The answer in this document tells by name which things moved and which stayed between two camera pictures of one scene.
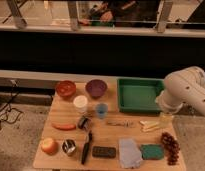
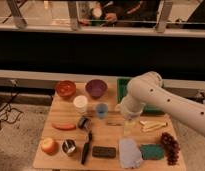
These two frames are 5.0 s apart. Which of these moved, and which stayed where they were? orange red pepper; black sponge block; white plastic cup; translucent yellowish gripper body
Moved: translucent yellowish gripper body
Stayed: orange red pepper; black sponge block; white plastic cup
